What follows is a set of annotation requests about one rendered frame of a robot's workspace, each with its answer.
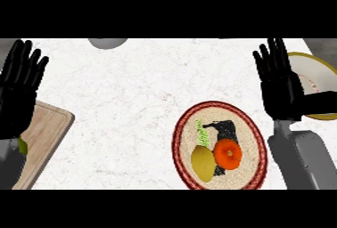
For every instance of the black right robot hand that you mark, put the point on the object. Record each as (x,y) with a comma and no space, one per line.
(281,95)

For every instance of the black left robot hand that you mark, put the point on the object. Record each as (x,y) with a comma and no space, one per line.
(15,95)

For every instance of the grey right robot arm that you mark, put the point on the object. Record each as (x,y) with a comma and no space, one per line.
(306,160)

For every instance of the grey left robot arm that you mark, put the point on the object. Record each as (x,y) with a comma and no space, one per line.
(9,166)

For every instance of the white bowl with gold rim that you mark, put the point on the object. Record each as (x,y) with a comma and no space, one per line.
(315,72)

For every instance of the oval woven red-rimmed placemat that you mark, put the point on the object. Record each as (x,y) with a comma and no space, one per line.
(250,139)

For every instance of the yellow squash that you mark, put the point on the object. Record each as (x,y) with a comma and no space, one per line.
(202,163)

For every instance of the wooden cutting board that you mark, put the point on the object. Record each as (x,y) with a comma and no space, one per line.
(46,130)

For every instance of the small olive green vegetable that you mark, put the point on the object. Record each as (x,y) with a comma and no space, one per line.
(22,147)

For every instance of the orange round fruit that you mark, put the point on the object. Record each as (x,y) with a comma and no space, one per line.
(227,154)

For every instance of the grey rounded object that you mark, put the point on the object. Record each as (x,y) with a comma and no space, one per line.
(106,43)

